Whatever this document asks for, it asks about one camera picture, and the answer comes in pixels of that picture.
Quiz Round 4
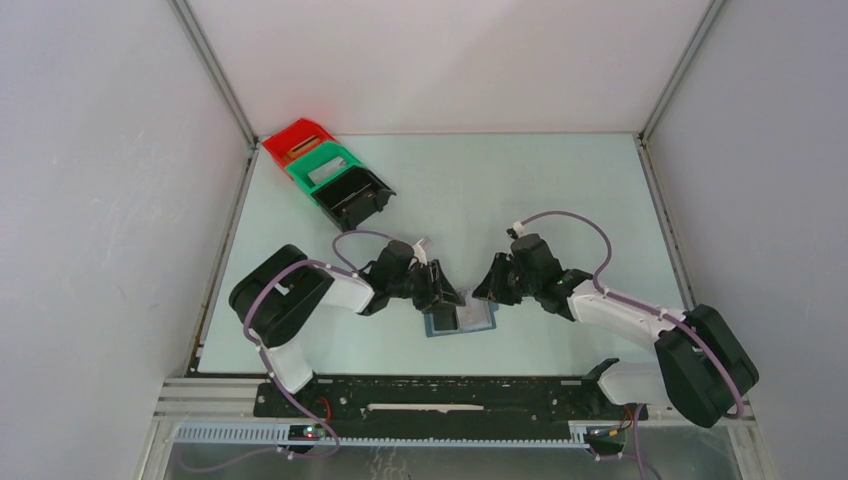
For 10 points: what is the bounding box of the green plastic bin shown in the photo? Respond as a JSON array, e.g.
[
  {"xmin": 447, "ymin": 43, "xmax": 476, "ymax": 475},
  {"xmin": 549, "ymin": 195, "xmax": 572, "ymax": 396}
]
[{"xmin": 284, "ymin": 141, "xmax": 364, "ymax": 197}]

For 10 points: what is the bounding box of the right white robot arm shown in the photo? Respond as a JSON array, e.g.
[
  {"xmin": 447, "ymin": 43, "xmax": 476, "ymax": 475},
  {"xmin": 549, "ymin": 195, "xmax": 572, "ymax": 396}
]
[{"xmin": 473, "ymin": 234, "xmax": 760, "ymax": 428}]

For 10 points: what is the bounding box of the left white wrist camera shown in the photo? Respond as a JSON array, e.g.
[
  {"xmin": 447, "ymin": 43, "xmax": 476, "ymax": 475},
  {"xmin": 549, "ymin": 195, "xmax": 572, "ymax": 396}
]
[{"xmin": 412, "ymin": 236, "xmax": 432, "ymax": 265}]

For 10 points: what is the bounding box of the white card in green bin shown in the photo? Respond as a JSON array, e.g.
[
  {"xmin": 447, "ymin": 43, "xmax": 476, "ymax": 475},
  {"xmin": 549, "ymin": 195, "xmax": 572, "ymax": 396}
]
[{"xmin": 308, "ymin": 156, "xmax": 347, "ymax": 186}]

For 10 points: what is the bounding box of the black plastic bin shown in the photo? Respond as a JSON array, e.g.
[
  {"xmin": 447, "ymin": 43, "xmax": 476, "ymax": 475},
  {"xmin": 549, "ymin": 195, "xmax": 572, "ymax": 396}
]
[{"xmin": 311, "ymin": 166, "xmax": 396, "ymax": 232}]

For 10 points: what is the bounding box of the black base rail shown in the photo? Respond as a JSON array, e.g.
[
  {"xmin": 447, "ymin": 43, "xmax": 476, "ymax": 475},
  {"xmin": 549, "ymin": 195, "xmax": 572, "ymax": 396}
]
[{"xmin": 158, "ymin": 372, "xmax": 757, "ymax": 452}]

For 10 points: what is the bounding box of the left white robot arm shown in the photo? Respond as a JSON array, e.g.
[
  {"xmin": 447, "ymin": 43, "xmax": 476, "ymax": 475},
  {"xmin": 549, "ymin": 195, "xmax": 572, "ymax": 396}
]
[{"xmin": 228, "ymin": 240, "xmax": 465, "ymax": 417}]

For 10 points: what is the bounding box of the orange card in red bin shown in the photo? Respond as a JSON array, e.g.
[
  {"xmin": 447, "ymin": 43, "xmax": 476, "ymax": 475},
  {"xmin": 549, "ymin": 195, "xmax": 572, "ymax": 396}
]
[{"xmin": 286, "ymin": 135, "xmax": 323, "ymax": 159}]

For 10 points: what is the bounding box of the blue card holder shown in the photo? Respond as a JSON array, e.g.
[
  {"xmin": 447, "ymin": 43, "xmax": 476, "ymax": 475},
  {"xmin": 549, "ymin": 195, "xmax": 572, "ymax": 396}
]
[{"xmin": 424, "ymin": 289, "xmax": 499, "ymax": 338}]

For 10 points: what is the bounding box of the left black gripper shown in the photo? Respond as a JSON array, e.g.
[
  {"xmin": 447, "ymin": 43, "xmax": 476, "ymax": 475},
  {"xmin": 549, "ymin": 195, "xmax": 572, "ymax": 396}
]
[{"xmin": 388, "ymin": 259, "xmax": 465, "ymax": 314}]

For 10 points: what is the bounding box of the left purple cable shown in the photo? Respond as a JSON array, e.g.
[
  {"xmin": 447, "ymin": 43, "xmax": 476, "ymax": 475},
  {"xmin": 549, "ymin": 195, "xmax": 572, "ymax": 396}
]
[{"xmin": 241, "ymin": 229, "xmax": 399, "ymax": 425}]

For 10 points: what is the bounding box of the red plastic bin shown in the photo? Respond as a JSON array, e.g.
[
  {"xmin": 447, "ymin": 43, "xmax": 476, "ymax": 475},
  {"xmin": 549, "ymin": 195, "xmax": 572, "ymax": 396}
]
[{"xmin": 261, "ymin": 118, "xmax": 336, "ymax": 169}]

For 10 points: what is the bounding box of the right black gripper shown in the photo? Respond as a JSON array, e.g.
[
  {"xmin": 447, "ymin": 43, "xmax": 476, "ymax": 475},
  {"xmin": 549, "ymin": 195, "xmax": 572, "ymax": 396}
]
[{"xmin": 472, "ymin": 252, "xmax": 539, "ymax": 306}]

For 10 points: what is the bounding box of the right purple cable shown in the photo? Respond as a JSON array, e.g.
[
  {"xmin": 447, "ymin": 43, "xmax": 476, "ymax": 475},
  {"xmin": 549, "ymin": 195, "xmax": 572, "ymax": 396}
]
[{"xmin": 513, "ymin": 210, "xmax": 745, "ymax": 420}]

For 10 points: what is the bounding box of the purple cable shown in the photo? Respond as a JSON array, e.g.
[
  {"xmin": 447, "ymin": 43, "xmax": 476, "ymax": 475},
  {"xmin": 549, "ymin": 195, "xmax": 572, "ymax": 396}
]
[
  {"xmin": 241, "ymin": 229, "xmax": 399, "ymax": 425},
  {"xmin": 513, "ymin": 210, "xmax": 745, "ymax": 420}
]

